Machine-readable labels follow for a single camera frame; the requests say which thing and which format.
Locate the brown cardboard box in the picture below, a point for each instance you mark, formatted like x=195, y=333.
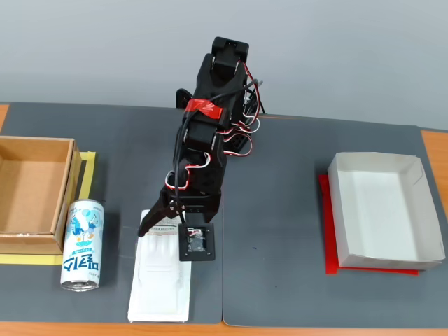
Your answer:
x=31, y=196

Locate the white packaged sandwich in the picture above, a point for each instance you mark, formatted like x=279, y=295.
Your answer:
x=157, y=283

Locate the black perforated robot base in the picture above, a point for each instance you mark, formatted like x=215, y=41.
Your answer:
x=241, y=141

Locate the yellow tape corner piece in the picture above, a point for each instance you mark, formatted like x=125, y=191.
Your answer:
x=87, y=171

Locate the dark gray table mat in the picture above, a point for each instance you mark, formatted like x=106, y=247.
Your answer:
x=287, y=182
x=133, y=157

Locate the gray white paper box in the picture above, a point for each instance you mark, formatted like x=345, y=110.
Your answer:
x=381, y=210

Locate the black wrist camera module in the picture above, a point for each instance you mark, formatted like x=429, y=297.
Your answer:
x=196, y=243

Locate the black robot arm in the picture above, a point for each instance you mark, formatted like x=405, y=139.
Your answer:
x=213, y=87

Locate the red tape band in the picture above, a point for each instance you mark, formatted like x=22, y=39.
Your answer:
x=204, y=108

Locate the white blue drink can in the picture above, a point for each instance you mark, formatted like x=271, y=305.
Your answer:
x=83, y=245

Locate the yellow tape straight strip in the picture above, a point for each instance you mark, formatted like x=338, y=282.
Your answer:
x=28, y=259

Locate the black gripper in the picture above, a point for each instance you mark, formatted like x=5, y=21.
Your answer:
x=162, y=208

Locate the black table clamp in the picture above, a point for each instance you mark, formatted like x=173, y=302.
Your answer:
x=183, y=97

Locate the red paper sheet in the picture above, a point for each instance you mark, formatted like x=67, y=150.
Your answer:
x=330, y=259

